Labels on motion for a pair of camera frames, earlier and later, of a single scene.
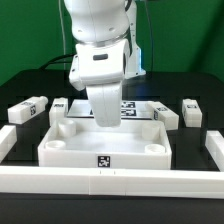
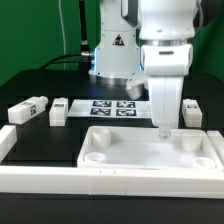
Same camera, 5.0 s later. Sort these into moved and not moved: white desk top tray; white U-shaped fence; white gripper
Moved: white gripper; white desk top tray
Not moved: white U-shaped fence
